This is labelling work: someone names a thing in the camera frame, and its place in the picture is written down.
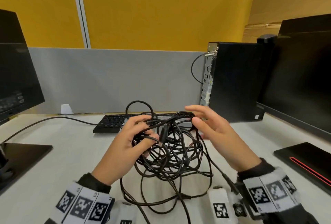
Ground black monitor with square stand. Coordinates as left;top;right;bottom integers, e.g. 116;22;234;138
0;9;53;196

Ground thin lock cable silver plug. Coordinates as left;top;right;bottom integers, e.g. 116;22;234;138
191;50;219;85

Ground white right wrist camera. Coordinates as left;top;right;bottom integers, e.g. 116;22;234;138
208;186;249;224

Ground black desk power cable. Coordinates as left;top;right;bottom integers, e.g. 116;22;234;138
1;116;98;144

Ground person's right forearm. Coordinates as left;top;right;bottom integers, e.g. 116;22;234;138
237;158;319;224

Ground tangle of black cables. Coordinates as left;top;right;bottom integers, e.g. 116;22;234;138
119;100;240;224

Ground left wrist marker band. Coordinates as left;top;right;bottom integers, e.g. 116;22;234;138
48;182;114;224

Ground yellow partition panel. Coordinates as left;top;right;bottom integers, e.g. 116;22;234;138
0;0;262;52

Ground black keyboard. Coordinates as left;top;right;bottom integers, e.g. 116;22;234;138
92;113;181;134

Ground grey desk partition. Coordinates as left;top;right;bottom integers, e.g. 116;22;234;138
28;47;207;115

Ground person's right hand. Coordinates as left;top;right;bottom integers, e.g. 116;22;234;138
185;105;262;173

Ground right wrist marker band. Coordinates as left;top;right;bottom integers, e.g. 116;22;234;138
239;168;302;214

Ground grey webcam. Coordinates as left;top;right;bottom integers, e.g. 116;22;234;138
257;34;278;45

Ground wrist marker band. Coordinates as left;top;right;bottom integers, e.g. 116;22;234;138
48;182;114;224
239;168;302;214

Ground person's left hand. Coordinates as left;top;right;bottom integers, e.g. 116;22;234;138
91;114;160;187

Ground wide black monitor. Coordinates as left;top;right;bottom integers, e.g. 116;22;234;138
256;13;331;144

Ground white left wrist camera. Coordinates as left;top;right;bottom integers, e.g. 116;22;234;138
113;200;139;224

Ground person's left forearm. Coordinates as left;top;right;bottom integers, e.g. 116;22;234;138
46;173;116;224

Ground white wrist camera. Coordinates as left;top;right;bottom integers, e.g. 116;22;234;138
113;200;139;224
208;186;249;224

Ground black desktop computer tower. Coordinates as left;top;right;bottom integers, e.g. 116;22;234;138
199;41;265;123

